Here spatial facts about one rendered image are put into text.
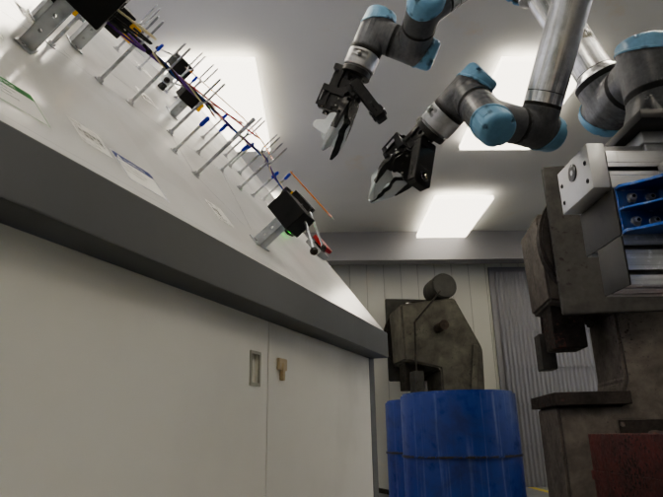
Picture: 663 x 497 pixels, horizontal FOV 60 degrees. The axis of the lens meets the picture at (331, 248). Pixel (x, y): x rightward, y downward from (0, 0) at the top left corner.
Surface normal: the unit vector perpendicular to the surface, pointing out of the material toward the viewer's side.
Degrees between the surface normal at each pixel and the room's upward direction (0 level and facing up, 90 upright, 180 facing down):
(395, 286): 90
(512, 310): 90
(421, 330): 90
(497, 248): 90
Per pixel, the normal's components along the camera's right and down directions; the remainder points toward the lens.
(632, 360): -0.14, -0.30
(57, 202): 0.93, -0.13
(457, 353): 0.14, -0.31
